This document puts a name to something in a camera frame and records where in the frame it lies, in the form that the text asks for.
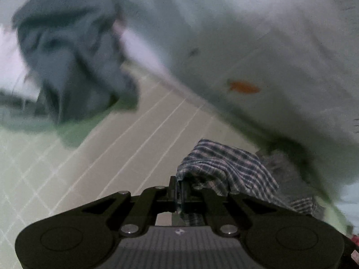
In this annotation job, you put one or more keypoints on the white cloth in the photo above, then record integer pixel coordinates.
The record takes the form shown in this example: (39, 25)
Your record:
(11, 67)

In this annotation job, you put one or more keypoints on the pale carrot print quilt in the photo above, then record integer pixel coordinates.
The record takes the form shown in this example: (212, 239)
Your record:
(252, 33)

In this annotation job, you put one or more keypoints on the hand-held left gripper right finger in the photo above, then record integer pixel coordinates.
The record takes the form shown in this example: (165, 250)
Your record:
(186, 201)

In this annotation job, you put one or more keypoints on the green grid bed sheet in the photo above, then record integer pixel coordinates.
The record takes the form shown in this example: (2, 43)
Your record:
(112, 151)

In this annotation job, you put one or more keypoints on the blue plaid shirt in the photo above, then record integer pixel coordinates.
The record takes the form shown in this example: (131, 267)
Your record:
(224, 168)

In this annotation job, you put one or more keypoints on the dark grey cloth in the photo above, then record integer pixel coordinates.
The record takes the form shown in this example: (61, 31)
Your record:
(280, 169)

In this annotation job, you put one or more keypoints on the grey-green garment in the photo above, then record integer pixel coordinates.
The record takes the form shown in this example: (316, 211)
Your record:
(73, 61)

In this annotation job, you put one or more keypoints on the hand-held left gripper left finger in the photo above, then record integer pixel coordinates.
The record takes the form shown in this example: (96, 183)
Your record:
(173, 193)

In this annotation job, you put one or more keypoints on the red checked folded garment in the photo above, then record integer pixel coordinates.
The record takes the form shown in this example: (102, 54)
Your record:
(355, 243)

